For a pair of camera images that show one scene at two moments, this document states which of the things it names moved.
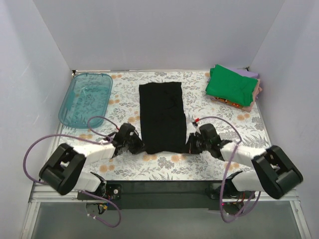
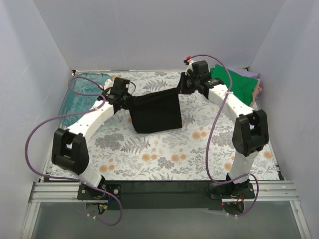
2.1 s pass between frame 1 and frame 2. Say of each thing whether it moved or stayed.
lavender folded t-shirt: stayed
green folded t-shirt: stayed
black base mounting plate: stayed
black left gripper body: moved
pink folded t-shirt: stayed
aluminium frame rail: stayed
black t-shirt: moved
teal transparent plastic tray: stayed
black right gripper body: moved
